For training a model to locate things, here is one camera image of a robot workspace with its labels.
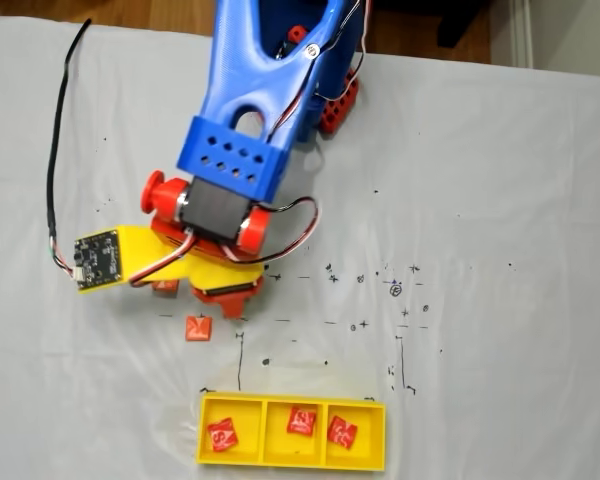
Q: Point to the red candy drop logo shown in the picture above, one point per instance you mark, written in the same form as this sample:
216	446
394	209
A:
222	434

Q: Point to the orange candy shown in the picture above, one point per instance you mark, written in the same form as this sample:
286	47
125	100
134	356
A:
199	328
165	287

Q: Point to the camera board on yellow mount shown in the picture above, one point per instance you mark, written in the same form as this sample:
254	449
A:
97	260

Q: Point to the yellow three-compartment box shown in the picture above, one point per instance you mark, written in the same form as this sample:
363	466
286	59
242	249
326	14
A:
260	462

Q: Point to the red candy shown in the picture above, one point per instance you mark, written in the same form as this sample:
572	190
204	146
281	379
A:
341	431

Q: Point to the white plastic table cover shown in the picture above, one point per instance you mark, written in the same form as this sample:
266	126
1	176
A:
480	200

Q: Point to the white baseboard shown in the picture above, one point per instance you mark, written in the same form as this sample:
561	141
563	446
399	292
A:
522	30

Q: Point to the red candy circle logo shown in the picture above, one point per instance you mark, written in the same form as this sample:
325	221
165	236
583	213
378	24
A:
301	420

